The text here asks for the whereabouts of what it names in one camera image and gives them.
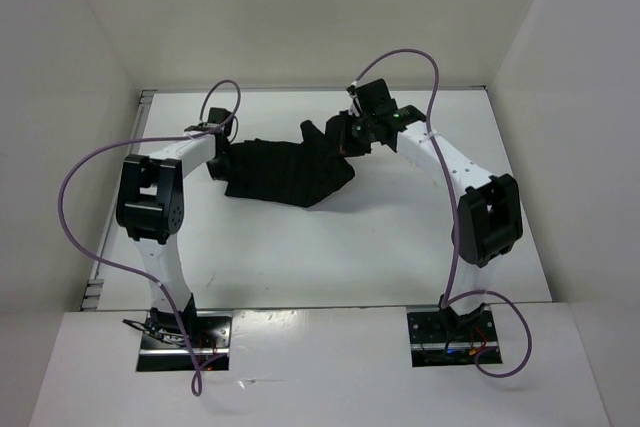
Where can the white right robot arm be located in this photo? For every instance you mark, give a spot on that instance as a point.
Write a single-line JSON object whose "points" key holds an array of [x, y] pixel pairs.
{"points": [[486, 208]]}

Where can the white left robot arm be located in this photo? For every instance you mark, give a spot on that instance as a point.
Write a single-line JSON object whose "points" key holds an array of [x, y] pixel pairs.
{"points": [[150, 207]]}

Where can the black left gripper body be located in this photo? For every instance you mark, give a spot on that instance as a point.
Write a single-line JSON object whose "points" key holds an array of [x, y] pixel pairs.
{"points": [[223, 166]]}

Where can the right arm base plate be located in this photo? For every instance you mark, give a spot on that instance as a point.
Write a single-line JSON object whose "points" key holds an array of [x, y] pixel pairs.
{"points": [[441, 338]]}

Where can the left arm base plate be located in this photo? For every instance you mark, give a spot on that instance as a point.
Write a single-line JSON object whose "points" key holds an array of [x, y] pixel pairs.
{"points": [[163, 349]]}

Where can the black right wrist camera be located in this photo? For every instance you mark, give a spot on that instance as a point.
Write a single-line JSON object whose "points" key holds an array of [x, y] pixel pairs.
{"points": [[374, 98]]}

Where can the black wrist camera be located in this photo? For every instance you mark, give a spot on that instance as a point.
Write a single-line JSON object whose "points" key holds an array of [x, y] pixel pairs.
{"points": [[374, 98], [223, 117]]}

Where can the black skirt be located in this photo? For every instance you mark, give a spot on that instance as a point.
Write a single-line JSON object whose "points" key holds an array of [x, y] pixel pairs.
{"points": [[296, 174]]}

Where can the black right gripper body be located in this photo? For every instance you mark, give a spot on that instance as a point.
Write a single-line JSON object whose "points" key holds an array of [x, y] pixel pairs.
{"points": [[362, 135]]}

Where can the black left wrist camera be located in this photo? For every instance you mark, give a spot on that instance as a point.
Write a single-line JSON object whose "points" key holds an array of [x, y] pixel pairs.
{"points": [[223, 117]]}

